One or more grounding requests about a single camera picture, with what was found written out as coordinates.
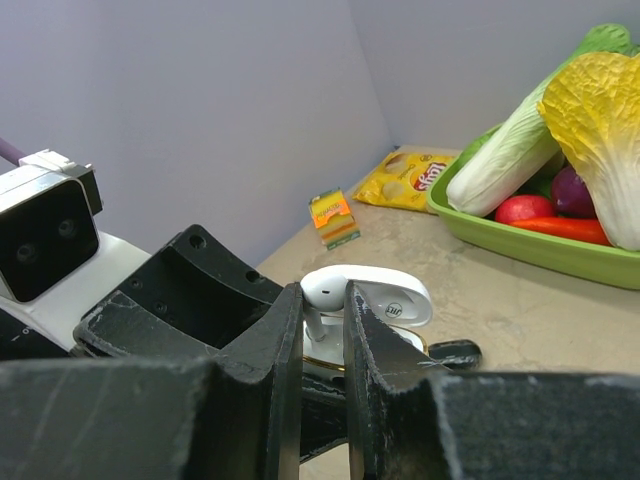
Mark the green white napa cabbage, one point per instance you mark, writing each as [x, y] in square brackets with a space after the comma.
[497, 163]

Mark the orange yellow sponge pack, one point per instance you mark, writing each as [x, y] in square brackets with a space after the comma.
[333, 219]

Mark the orange carrot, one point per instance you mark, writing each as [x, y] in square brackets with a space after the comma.
[584, 230]

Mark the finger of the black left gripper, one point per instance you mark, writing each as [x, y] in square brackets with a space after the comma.
[192, 297]
[323, 416]

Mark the yellow white cabbage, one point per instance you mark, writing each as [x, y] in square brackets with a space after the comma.
[591, 108]

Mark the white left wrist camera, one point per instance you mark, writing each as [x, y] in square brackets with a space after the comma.
[55, 263]

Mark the yellow Lays chips bag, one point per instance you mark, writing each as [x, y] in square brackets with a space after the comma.
[402, 181]

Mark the white earbud charging case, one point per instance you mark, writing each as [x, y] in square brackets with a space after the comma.
[399, 299]

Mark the red tomato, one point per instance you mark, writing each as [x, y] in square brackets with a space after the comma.
[523, 207]

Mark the black earbud charging case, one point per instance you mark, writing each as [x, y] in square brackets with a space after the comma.
[463, 354]

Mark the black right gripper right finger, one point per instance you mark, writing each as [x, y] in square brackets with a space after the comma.
[411, 418]

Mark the green plastic basket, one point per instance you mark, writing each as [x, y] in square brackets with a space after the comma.
[602, 264]

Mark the purple onion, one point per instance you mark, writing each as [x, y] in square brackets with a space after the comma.
[570, 196]

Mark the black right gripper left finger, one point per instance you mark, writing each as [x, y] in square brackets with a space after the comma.
[234, 414]

